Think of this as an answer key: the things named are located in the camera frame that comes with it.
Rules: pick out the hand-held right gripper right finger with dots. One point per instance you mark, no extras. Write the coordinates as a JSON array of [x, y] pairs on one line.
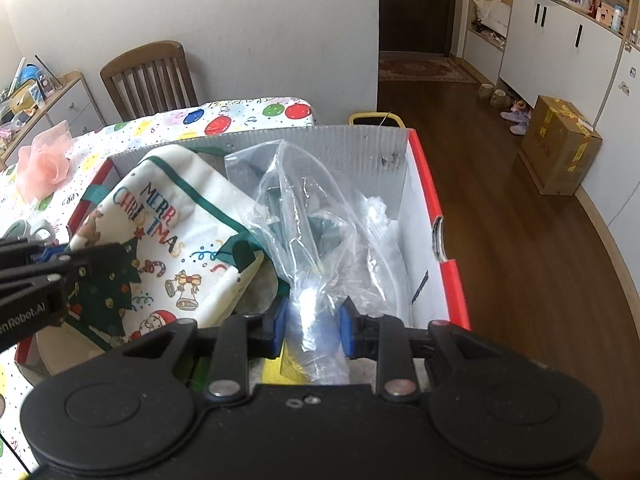
[[347, 332]]

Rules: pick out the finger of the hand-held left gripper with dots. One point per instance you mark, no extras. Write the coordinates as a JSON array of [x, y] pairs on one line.
[[100, 265], [30, 249]]

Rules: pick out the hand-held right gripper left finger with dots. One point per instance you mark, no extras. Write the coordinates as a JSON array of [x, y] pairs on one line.
[[280, 332]]

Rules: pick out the christmas print cloth bag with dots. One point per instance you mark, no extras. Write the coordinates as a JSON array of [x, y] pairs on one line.
[[185, 220]]

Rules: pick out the clear plastic bag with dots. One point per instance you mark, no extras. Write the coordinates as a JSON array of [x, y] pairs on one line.
[[310, 240]]

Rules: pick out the red cardboard box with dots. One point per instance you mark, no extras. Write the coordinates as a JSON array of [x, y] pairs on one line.
[[420, 220]]

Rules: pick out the green ceramic cup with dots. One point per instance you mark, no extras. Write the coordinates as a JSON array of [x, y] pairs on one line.
[[22, 230]]

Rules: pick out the pink mesh bath pouf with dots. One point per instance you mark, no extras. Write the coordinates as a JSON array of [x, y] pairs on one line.
[[45, 160]]

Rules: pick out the white crumpled plastic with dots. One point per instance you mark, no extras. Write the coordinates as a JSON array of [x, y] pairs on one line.
[[372, 210]]

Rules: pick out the white drawer sideboard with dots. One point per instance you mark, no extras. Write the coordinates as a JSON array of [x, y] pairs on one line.
[[70, 105]]

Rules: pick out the clutter pile on sideboard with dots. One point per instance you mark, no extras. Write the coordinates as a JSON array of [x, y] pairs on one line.
[[25, 92]]

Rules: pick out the polka dot tablecloth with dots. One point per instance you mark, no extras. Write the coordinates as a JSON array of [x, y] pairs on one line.
[[165, 120]]

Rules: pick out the wooden chair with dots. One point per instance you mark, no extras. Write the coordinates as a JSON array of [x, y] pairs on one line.
[[150, 82]]

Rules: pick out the yellow plastic stool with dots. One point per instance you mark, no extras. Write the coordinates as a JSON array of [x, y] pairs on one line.
[[375, 119]]

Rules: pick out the purple slippers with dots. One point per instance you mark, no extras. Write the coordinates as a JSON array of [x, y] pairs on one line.
[[517, 120]]

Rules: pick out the patterned floor rug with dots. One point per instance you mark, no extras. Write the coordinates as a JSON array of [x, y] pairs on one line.
[[425, 70]]

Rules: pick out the brown cardboard box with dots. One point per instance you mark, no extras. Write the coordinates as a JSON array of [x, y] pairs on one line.
[[560, 145]]

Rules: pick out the dark door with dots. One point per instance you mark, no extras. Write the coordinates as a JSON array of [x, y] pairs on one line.
[[417, 5]]

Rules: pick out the white shopping bag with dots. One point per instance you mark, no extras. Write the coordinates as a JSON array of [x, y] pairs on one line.
[[492, 7]]

